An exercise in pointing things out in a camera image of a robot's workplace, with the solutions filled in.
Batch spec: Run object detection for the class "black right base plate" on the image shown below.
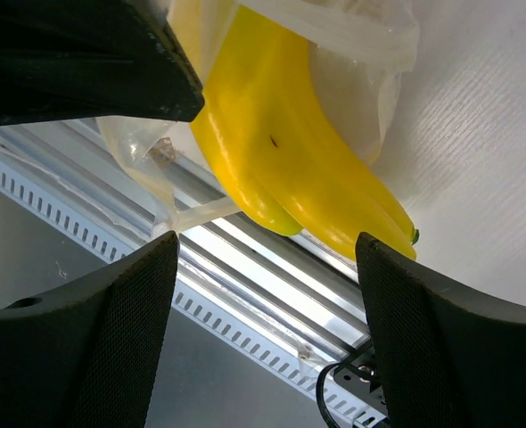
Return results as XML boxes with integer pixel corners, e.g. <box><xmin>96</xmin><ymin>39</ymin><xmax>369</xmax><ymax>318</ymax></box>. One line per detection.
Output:
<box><xmin>315</xmin><ymin>339</ymin><xmax>388</xmax><ymax>427</ymax></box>

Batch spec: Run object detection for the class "yellow banana bunch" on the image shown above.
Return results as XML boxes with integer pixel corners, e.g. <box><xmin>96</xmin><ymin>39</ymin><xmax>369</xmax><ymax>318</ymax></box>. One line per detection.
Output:
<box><xmin>168</xmin><ymin>1</ymin><xmax>418</xmax><ymax>259</ymax></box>

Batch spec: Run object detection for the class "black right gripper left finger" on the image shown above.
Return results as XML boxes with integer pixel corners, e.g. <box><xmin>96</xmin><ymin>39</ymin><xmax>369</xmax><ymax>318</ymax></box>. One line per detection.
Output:
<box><xmin>0</xmin><ymin>232</ymin><xmax>179</xmax><ymax>427</ymax></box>

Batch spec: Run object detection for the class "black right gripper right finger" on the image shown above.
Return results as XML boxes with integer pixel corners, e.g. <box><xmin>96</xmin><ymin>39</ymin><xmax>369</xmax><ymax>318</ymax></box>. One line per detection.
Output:
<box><xmin>356</xmin><ymin>233</ymin><xmax>526</xmax><ymax>427</ymax></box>

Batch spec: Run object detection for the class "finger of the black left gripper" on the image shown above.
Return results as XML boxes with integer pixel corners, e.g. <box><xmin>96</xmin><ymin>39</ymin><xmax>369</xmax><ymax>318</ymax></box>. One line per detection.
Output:
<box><xmin>0</xmin><ymin>1</ymin><xmax>204</xmax><ymax>126</ymax></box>

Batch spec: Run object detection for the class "white slotted cable duct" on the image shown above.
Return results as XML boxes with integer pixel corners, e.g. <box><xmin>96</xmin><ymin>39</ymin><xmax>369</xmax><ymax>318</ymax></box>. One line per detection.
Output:
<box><xmin>0</xmin><ymin>152</ymin><xmax>367</xmax><ymax>427</ymax></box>

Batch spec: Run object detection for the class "aluminium frame rail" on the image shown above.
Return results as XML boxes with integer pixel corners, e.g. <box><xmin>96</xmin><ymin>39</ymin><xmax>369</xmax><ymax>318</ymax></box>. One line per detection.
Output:
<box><xmin>0</xmin><ymin>119</ymin><xmax>369</xmax><ymax>359</ymax></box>

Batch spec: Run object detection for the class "clear zip top bag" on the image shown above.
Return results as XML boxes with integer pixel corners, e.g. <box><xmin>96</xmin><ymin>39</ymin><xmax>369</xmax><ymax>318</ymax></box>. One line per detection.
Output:
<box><xmin>98</xmin><ymin>7</ymin><xmax>417</xmax><ymax>252</ymax></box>

